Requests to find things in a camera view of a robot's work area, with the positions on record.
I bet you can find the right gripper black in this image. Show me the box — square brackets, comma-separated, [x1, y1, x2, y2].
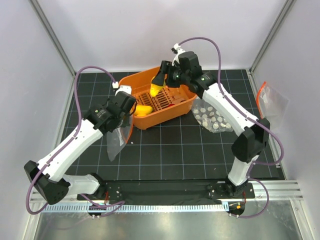
[151, 61, 190, 89]

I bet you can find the yellow pear toy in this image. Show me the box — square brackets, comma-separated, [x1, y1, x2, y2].
[149, 77, 165, 97]

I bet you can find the orange plastic basket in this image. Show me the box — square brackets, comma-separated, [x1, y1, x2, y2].
[119, 66, 197, 130]

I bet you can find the single clear zip bag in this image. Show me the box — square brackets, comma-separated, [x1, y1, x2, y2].
[106, 116, 134, 162]

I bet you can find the clear zip bags stack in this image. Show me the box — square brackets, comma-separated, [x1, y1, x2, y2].
[191, 97, 234, 134]

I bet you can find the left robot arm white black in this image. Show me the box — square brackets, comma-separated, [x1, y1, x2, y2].
[24, 85, 136, 205]

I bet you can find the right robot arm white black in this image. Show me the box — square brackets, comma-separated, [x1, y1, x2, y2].
[150, 50, 270, 198]

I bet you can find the yellow mango toy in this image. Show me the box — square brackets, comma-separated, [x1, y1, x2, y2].
[134, 105, 153, 117]

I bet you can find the black grid mat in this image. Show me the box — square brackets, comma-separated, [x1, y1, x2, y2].
[66, 69, 285, 181]

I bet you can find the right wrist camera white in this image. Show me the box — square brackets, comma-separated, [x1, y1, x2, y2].
[171, 43, 186, 66]

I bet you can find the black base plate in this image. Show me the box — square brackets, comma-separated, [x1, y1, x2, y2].
[77, 178, 256, 203]

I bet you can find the zip bag on right wall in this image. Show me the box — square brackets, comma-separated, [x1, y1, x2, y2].
[255, 81, 289, 128]

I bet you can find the white slotted cable duct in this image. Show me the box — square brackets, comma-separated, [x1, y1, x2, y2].
[42, 202, 229, 213]

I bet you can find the left aluminium frame post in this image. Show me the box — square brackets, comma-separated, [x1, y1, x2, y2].
[29, 0, 77, 78]

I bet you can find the aluminium frame post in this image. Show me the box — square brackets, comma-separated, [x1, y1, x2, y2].
[29, 0, 77, 78]
[249, 0, 296, 73]

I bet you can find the right aluminium frame post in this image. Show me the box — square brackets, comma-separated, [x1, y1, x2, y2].
[249, 0, 296, 73]

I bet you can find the aluminium rail profile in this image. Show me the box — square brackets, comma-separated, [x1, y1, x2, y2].
[250, 180, 304, 201]

